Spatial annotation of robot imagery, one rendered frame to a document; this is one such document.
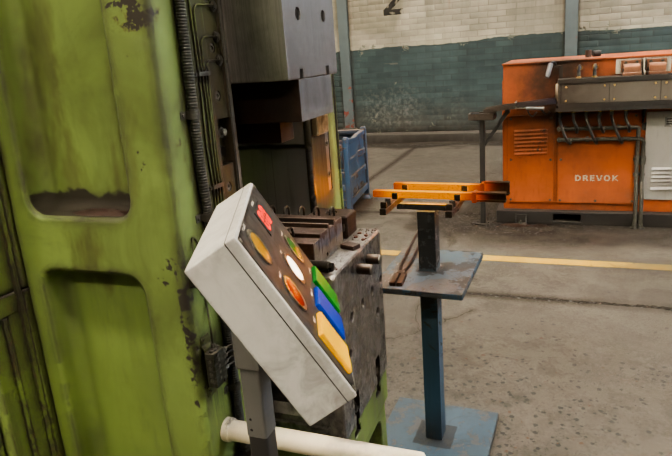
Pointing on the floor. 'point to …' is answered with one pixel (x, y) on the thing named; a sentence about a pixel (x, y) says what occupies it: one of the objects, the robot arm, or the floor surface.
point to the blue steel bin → (354, 165)
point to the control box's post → (259, 412)
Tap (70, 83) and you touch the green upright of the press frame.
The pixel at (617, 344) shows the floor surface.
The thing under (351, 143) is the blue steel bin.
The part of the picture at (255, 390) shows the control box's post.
